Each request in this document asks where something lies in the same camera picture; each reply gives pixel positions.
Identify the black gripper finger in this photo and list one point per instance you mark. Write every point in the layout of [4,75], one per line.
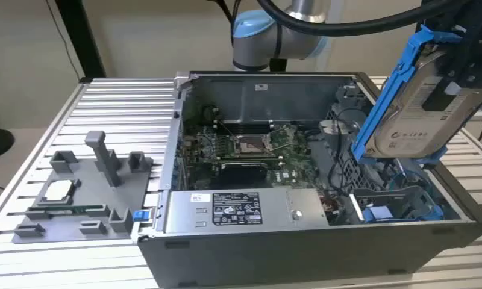
[440,99]

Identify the hard disk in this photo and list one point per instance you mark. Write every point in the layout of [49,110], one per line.
[410,120]

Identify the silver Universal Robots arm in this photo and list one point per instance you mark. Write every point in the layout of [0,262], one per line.
[256,45]

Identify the black RAM slot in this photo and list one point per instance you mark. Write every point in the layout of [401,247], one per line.
[244,127]
[248,156]

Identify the grey metal drive cage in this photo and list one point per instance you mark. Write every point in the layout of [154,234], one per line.
[345,168]

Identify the green motherboard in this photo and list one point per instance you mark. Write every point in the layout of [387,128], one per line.
[293,168]

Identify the CPU socket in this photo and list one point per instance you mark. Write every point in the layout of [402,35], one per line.
[251,144]

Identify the silver power supply unit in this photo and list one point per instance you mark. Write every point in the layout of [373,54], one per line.
[277,210]

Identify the dark grey open PC case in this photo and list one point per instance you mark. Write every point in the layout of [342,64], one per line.
[305,259]

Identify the blue plastic case latch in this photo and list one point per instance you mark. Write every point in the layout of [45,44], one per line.
[140,215]

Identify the grey plastic parts rack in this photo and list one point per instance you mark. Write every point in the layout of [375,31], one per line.
[92,177]

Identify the green RAM stick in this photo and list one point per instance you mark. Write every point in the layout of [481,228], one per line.
[76,208]

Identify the silver CPU chip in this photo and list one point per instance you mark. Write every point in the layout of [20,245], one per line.
[59,191]

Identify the blue plastic disk bay bracket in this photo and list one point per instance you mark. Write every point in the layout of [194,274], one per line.
[377,215]

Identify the black metal frame post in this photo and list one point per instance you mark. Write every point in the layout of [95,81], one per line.
[84,39]

